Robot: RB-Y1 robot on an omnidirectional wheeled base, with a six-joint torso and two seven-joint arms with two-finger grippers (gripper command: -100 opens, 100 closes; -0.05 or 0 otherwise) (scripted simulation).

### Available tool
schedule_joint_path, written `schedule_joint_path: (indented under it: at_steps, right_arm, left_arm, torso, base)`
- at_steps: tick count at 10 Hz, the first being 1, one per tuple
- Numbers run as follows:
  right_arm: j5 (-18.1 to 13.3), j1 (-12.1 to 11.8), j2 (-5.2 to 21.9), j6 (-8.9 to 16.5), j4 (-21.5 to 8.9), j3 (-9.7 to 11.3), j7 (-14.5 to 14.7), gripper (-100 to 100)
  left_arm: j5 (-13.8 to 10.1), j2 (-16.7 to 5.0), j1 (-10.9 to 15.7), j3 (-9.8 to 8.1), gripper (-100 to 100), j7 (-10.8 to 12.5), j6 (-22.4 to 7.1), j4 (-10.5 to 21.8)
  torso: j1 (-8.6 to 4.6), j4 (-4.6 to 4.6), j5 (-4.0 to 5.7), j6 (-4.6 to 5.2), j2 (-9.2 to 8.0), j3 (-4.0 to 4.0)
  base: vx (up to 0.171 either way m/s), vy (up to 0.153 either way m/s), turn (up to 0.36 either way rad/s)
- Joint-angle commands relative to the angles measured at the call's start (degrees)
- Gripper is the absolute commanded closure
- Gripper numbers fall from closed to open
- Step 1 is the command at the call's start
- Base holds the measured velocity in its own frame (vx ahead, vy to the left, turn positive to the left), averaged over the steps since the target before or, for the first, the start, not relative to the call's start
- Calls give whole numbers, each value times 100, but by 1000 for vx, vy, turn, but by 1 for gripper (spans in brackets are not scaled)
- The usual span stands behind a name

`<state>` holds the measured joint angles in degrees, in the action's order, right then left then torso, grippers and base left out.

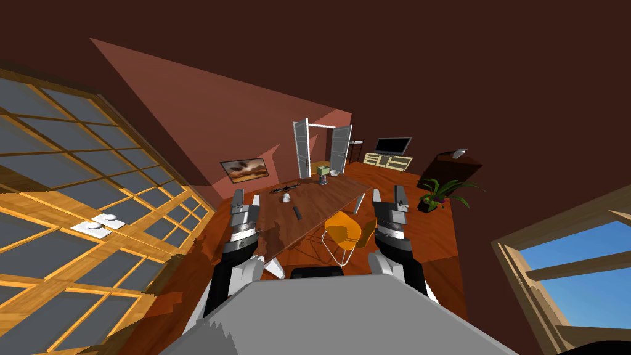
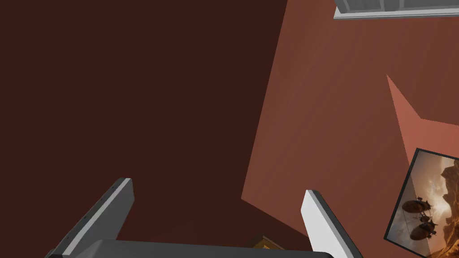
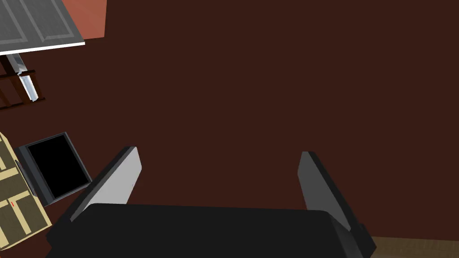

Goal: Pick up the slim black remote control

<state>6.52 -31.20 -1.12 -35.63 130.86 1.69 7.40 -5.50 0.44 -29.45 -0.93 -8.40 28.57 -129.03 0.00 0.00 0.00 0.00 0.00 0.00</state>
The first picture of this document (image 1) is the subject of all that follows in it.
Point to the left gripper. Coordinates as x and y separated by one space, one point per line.
245 218

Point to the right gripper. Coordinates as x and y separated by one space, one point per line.
391 217

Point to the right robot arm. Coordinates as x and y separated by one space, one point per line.
397 254

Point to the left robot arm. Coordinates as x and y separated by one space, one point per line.
231 266

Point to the framed landscape picture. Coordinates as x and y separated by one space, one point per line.
245 170

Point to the cream television stand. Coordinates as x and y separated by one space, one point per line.
387 161

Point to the black flat object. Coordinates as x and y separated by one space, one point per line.
284 189

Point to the black television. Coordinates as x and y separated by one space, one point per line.
392 146

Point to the black remote control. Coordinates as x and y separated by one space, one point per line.
297 213

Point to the orange chair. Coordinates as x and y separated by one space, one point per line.
345 229

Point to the green potted plant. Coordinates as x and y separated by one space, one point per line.
443 191

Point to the brown wooden table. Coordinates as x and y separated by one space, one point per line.
320 197

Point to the green box on stand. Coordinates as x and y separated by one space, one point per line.
323 171

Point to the dark brown cabinet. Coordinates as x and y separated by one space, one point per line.
453 167

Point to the white double door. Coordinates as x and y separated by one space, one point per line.
301 148

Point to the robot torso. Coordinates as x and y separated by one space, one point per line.
340 320

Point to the wooden glass-paned door leaf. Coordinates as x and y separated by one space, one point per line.
54 143
64 286

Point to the wooden framed window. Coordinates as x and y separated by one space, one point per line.
577 281

